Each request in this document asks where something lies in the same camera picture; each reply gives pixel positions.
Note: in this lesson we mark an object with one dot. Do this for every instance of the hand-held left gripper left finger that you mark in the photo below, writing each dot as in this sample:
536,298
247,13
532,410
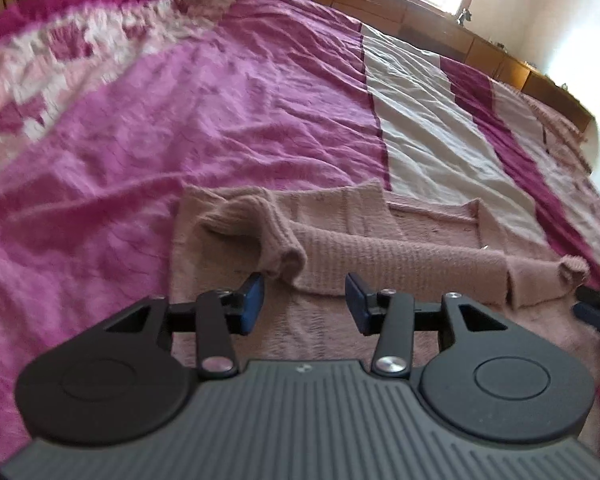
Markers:
250,305

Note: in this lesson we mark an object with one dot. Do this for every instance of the magenta and white striped bedspread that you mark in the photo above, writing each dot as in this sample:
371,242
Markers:
230,110

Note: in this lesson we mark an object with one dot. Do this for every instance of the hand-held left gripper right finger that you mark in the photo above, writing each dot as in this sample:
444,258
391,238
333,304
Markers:
357,305

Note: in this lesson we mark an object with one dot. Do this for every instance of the floral pink pillow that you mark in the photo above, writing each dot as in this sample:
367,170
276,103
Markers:
40,75

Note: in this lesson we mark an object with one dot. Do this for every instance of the pink knitted sweater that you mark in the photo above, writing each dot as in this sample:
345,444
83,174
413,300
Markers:
380,260

